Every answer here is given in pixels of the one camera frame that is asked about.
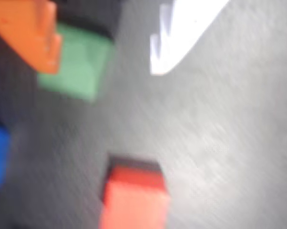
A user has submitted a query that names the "green wooden cube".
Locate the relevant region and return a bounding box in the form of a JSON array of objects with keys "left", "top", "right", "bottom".
[{"left": 37, "top": 22, "right": 116, "bottom": 103}]

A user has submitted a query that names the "black table mat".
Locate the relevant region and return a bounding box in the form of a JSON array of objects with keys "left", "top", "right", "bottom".
[{"left": 0, "top": 0, "right": 287, "bottom": 229}]

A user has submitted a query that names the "red wooden cube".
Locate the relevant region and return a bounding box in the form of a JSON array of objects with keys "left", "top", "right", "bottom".
[{"left": 98, "top": 164, "right": 171, "bottom": 229}]

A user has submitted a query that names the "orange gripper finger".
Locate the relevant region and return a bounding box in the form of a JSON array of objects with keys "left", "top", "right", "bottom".
[{"left": 0, "top": 0, "right": 63, "bottom": 75}]

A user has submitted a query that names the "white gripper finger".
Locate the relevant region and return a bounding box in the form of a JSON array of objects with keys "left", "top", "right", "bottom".
[{"left": 149, "top": 0, "right": 230, "bottom": 76}]

